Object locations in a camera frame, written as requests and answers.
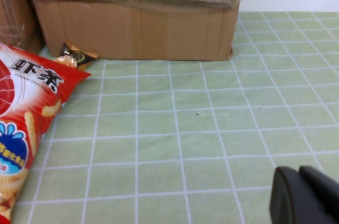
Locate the empty taped cardboard box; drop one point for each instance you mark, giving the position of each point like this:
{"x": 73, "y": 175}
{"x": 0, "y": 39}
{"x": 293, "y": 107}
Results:
{"x": 132, "y": 28}

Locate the green checkered tablecloth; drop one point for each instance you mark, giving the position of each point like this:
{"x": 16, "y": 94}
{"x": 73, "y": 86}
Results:
{"x": 185, "y": 128}

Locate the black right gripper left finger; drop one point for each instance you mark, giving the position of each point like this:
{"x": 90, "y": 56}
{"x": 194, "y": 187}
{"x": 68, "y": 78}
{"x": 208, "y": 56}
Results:
{"x": 291, "y": 202}

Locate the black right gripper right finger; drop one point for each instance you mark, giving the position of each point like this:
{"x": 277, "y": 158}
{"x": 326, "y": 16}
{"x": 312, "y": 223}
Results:
{"x": 325, "y": 189}

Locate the cardboard box with snack bags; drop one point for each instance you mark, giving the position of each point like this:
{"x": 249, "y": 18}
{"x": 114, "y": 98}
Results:
{"x": 13, "y": 9}

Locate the black orange biscuit packet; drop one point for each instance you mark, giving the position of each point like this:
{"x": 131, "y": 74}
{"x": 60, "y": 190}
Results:
{"x": 79, "y": 55}

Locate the red prawn cracker bag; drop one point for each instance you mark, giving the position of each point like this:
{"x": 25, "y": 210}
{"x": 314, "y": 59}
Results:
{"x": 26, "y": 102}

